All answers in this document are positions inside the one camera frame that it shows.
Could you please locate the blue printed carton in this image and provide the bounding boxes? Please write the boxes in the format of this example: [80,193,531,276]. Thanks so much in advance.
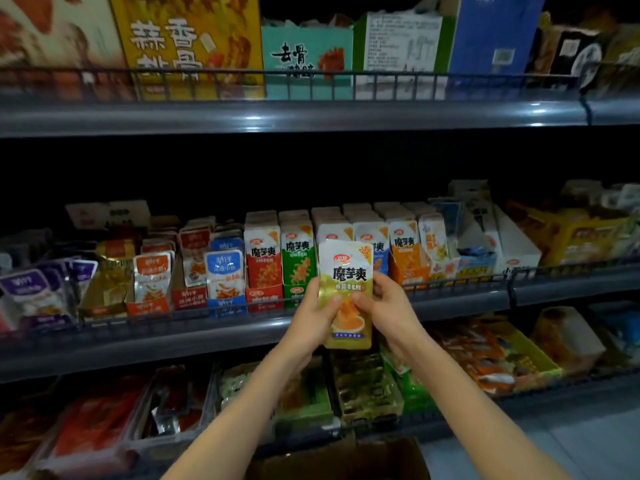
[415,0,549,98]

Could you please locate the person's left forearm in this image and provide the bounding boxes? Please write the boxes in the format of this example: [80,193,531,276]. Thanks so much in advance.
[163,345,323,480]

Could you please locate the green snack packets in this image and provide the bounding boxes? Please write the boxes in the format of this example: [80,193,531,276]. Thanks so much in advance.
[380,345,436,414]

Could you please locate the person's left hand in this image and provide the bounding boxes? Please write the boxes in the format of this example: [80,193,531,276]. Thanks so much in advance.
[283,277,344,362]

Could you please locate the orange yellow printed carton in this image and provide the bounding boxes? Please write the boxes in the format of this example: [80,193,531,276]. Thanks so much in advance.
[110,0,266,101]

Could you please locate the handful of tan white-top packets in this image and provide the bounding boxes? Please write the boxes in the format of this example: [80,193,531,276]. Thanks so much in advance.
[318,239,374,351]

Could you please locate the pile of orange yellow packets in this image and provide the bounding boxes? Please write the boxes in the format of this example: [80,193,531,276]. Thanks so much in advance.
[430,319,531,396]

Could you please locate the dark orange snack packs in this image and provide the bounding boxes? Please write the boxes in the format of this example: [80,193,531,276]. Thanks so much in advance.
[0,399,56,474]

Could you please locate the dark printed carton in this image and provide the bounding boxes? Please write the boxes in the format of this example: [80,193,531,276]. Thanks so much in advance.
[530,25,606,91]

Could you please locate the white blue snack bags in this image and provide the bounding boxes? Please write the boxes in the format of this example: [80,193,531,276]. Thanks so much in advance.
[590,303,640,366]

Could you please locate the person's right hand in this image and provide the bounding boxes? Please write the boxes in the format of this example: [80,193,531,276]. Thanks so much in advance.
[352,273,427,368]

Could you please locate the row of snack display cartons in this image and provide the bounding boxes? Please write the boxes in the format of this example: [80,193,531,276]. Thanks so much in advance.
[0,179,543,331]

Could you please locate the green printed carton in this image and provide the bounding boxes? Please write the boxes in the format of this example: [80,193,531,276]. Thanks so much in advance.
[262,19,356,101]

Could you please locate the green orange display carton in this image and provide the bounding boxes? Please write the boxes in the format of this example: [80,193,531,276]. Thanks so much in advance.
[275,363,336,432]

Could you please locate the brown cardboard box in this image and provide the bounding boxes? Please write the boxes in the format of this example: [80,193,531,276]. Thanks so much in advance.
[245,435,431,480]

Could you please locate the white label carton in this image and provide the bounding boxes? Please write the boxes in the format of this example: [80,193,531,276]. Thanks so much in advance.
[352,9,456,101]

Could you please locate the lime green display tray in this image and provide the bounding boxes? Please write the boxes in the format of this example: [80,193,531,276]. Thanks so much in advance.
[480,317,563,396]

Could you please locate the yellow display carton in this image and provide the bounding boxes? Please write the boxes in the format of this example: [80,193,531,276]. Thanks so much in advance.
[510,203,631,268]

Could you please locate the clear plastic tray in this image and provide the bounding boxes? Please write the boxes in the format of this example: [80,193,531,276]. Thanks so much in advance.
[35,375,157,476]
[128,363,217,458]

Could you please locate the person's right forearm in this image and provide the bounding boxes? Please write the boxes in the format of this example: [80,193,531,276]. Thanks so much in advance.
[395,347,571,480]

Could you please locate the grey metal store shelf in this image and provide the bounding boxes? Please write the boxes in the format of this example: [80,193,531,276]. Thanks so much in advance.
[0,65,640,480]

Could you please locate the pile of red snack packets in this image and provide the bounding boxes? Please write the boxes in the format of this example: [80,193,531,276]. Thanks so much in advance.
[55,379,151,458]

